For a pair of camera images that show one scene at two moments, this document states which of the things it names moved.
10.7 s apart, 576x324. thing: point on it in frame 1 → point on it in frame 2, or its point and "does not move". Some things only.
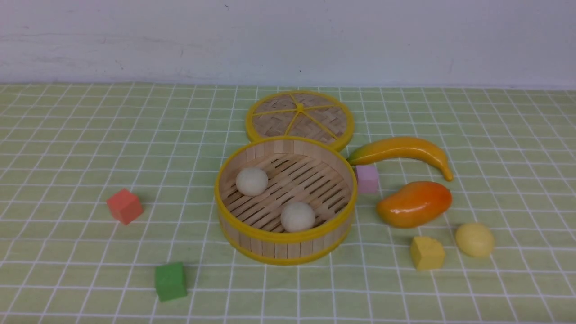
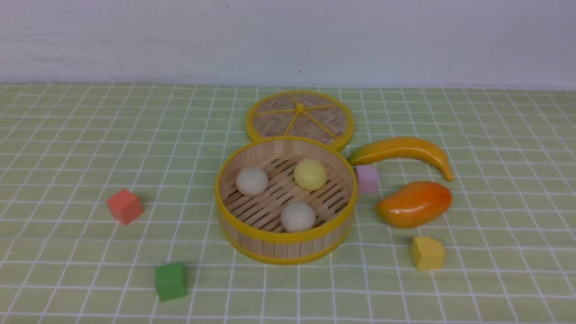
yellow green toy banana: (390, 148) does not move
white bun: (251, 182) does not move
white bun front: (297, 216) does not move
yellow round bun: (474, 240) → (310, 174)
